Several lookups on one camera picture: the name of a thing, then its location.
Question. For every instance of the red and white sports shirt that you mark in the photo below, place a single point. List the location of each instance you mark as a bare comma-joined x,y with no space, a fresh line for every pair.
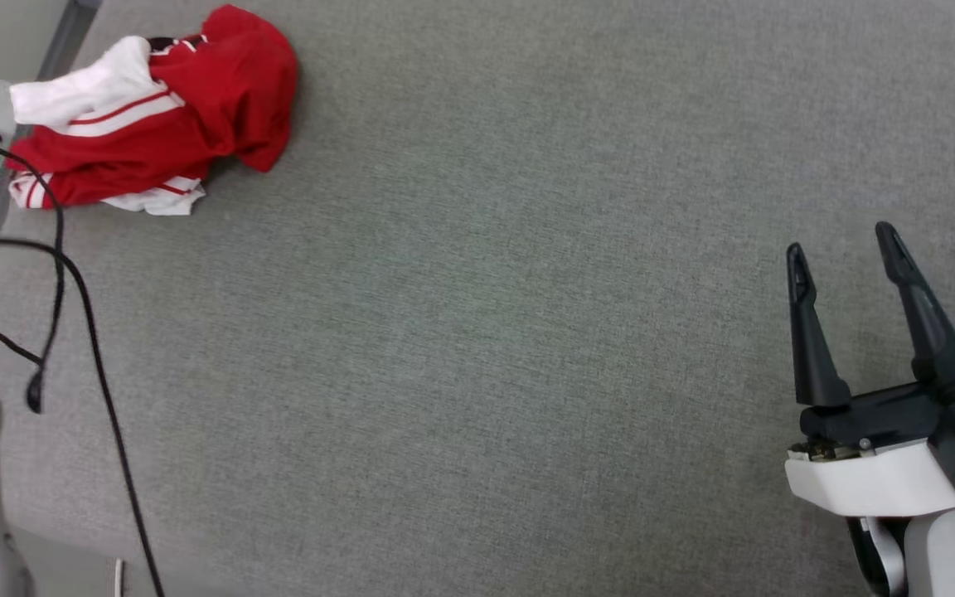
229,91

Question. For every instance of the grey fabric sofa cushion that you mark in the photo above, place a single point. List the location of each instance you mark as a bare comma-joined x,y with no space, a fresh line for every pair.
477,332

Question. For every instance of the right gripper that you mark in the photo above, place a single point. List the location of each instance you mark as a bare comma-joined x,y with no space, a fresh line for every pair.
867,477

